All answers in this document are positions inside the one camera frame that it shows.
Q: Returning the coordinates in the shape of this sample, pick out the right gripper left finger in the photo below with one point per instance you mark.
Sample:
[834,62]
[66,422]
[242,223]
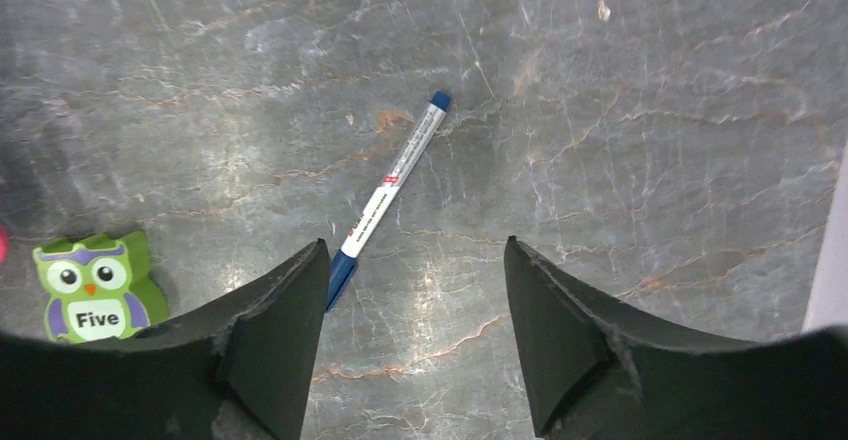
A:
[237,366]

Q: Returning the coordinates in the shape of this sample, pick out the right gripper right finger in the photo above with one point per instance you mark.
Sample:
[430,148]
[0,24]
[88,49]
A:
[595,367]

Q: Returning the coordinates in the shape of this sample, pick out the blue whiteboard marker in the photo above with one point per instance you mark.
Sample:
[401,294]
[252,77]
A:
[344,262]

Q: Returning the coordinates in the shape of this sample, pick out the green owl eraser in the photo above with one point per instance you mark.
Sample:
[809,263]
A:
[100,287]

